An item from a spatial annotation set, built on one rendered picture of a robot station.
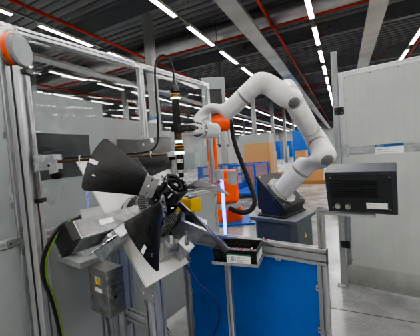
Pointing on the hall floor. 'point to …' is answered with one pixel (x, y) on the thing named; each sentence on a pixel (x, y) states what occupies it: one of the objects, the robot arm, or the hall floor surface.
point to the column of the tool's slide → (19, 126)
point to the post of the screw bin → (230, 300)
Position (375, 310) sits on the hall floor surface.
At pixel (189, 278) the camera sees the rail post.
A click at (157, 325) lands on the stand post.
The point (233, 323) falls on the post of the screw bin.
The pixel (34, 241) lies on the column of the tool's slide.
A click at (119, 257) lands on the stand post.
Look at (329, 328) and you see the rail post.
